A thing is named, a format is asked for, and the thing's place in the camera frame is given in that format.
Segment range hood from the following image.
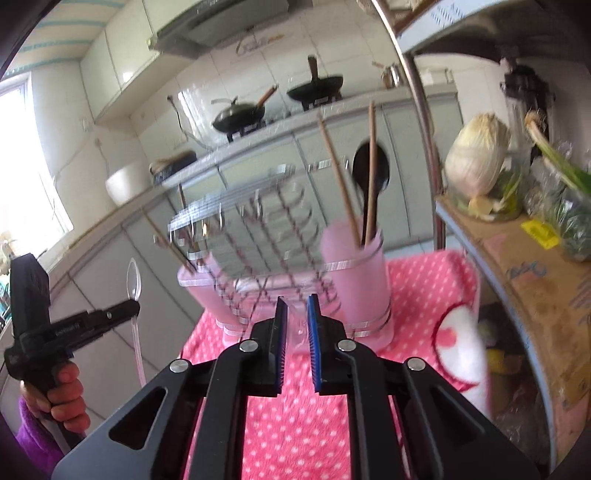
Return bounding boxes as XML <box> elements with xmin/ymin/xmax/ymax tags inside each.
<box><xmin>154</xmin><ymin>0</ymin><xmax>293</xmax><ymax>59</ymax></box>

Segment brown wooden chopstick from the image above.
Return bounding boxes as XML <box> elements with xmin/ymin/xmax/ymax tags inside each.
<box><xmin>318</xmin><ymin>115</ymin><xmax>362</xmax><ymax>246</ymax></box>
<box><xmin>177</xmin><ymin>184</ymin><xmax>191</xmax><ymax>259</ymax></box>
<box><xmin>142</xmin><ymin>210</ymin><xmax>195</xmax><ymax>274</ymax></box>
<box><xmin>362</xmin><ymin>102</ymin><xmax>376</xmax><ymax>246</ymax></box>

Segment black blender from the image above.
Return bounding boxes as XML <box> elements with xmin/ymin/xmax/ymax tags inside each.
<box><xmin>502</xmin><ymin>60</ymin><xmax>556</xmax><ymax>154</ymax></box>

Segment white rice cooker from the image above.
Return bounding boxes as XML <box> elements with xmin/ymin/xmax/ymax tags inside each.
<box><xmin>105</xmin><ymin>161</ymin><xmax>156</xmax><ymax>206</ymax></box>

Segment pink plastic drip tray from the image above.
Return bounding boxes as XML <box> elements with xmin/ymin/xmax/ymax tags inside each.
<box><xmin>185</xmin><ymin>270</ymin><xmax>396</xmax><ymax>352</ymax></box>

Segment green onions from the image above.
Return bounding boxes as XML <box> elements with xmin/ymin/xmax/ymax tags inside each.
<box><xmin>525</xmin><ymin>111</ymin><xmax>591</xmax><ymax>195</ymax></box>

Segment black electric cooker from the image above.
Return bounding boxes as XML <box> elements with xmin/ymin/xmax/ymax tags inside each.
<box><xmin>148</xmin><ymin>150</ymin><xmax>199</xmax><ymax>186</ymax></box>

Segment yellow tag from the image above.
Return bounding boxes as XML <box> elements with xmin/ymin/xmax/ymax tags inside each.
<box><xmin>522</xmin><ymin>219</ymin><xmax>560</xmax><ymax>251</ymax></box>

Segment metal shelf rack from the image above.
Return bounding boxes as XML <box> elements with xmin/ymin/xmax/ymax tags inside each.
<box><xmin>369</xmin><ymin>0</ymin><xmax>591</xmax><ymax>480</ymax></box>

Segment napa cabbage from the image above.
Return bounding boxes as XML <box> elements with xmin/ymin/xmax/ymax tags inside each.
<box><xmin>444</xmin><ymin>113</ymin><xmax>512</xmax><ymax>202</ymax></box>

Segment cardboard sheet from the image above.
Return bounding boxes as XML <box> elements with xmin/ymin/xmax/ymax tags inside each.
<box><xmin>475</xmin><ymin>217</ymin><xmax>591</xmax><ymax>408</ymax></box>

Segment black wok with lid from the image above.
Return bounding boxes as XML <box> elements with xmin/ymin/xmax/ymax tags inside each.
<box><xmin>211</xmin><ymin>84</ymin><xmax>280</xmax><ymax>140</ymax></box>

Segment person's left forearm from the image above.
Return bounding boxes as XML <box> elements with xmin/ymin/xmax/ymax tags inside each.
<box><xmin>17</xmin><ymin>397</ymin><xmax>66</xmax><ymax>477</ymax></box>

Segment grey kitchen counter cabinet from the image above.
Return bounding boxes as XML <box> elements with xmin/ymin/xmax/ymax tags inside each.
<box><xmin>46</xmin><ymin>88</ymin><xmax>463</xmax><ymax>343</ymax></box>

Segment plastic bag of greens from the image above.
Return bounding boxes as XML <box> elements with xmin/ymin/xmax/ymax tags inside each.
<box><xmin>499</xmin><ymin>143</ymin><xmax>591</xmax><ymax>265</ymax></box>

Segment person's left hand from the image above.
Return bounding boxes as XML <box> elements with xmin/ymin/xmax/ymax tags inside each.
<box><xmin>23</xmin><ymin>360</ymin><xmax>92</xmax><ymax>435</ymax></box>

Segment metal wire utensil rack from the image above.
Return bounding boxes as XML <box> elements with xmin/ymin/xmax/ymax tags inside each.
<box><xmin>166</xmin><ymin>159</ymin><xmax>398</xmax><ymax>344</ymax></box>

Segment clear plastic spoon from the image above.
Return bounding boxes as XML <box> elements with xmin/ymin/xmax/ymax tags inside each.
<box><xmin>126</xmin><ymin>257</ymin><xmax>149</xmax><ymax>389</ymax></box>

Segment black spoon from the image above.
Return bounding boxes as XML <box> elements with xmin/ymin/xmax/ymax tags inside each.
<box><xmin>352</xmin><ymin>141</ymin><xmax>391</xmax><ymax>246</ymax></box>

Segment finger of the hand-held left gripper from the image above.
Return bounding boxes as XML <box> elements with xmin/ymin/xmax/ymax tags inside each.
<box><xmin>87</xmin><ymin>300</ymin><xmax>141</xmax><ymax>333</ymax></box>

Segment ginger root piece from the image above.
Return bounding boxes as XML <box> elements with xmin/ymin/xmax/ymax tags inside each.
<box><xmin>468</xmin><ymin>196</ymin><xmax>502</xmax><ymax>222</ymax></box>

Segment black frying pan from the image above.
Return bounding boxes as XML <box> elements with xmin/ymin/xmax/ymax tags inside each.
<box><xmin>286</xmin><ymin>55</ymin><xmax>345</xmax><ymax>110</ymax></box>

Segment pink plastic cup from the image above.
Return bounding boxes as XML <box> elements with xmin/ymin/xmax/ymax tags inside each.
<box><xmin>177</xmin><ymin>256</ymin><xmax>232</xmax><ymax>325</ymax></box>
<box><xmin>320</xmin><ymin>220</ymin><xmax>396</xmax><ymax>345</ymax></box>

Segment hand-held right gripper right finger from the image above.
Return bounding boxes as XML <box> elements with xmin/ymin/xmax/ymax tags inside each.
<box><xmin>307</xmin><ymin>294</ymin><xmax>541</xmax><ymax>480</ymax></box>

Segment white upper cabinets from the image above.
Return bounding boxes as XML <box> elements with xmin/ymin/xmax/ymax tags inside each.
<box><xmin>80</xmin><ymin>0</ymin><xmax>209</xmax><ymax>124</ymax></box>

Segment pink polka dot towel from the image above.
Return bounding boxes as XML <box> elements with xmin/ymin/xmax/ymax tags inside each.
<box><xmin>178</xmin><ymin>249</ymin><xmax>491</xmax><ymax>480</ymax></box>

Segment black power cable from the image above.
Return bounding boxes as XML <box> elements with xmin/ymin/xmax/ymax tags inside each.
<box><xmin>167</xmin><ymin>95</ymin><xmax>214</xmax><ymax>151</ymax></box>

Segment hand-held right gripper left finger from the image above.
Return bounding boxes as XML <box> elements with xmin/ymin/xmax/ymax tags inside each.
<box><xmin>51</xmin><ymin>296</ymin><xmax>289</xmax><ymax>480</ymax></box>

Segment window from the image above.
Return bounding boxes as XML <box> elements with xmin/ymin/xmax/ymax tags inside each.
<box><xmin>0</xmin><ymin>76</ymin><xmax>75</xmax><ymax>246</ymax></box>

